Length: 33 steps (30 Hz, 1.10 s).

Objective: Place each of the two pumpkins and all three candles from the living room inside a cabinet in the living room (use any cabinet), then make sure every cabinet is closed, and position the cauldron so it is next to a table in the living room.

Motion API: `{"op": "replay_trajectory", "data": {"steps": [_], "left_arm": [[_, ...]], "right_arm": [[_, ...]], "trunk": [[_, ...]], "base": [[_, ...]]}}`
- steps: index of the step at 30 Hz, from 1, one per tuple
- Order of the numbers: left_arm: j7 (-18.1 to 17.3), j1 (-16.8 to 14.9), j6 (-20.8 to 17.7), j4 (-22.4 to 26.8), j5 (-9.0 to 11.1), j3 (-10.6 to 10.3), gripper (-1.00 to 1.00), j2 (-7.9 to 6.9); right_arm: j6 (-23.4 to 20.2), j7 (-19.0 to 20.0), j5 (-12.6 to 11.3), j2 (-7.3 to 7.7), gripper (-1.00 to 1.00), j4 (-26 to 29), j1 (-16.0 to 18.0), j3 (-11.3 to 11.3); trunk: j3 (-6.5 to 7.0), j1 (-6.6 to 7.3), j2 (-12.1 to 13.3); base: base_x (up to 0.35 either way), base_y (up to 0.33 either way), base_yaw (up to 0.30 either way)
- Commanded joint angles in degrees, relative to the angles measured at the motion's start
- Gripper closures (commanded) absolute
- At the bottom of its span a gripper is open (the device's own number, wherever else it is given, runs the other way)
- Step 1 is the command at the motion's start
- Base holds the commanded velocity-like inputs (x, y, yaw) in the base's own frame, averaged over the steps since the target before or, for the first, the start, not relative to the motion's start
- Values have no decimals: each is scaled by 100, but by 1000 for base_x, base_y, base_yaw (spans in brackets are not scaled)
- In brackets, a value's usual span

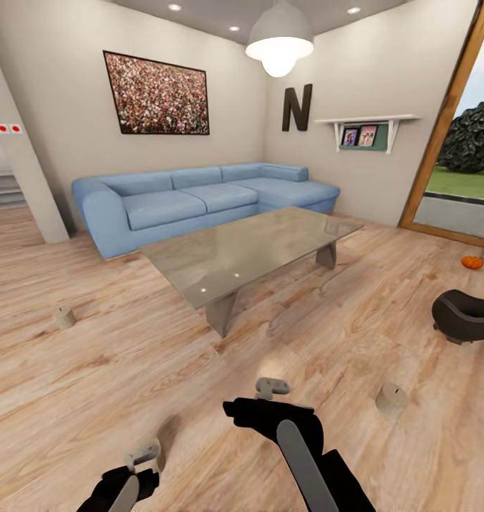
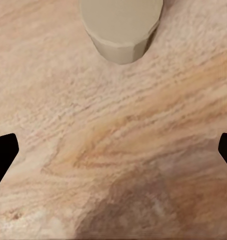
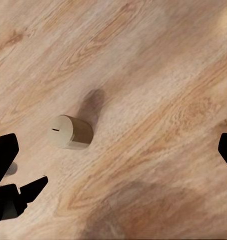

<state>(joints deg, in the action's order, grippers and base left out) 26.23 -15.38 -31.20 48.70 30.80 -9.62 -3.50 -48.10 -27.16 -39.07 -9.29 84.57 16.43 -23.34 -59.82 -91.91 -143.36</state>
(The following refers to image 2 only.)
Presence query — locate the pillar candle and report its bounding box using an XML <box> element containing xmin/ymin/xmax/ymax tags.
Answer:
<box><xmin>78</xmin><ymin>0</ymin><xmax>166</xmax><ymax>65</ymax></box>

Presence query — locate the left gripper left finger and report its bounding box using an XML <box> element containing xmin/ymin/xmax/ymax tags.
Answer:
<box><xmin>0</xmin><ymin>133</ymin><xmax>19</xmax><ymax>182</ymax></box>

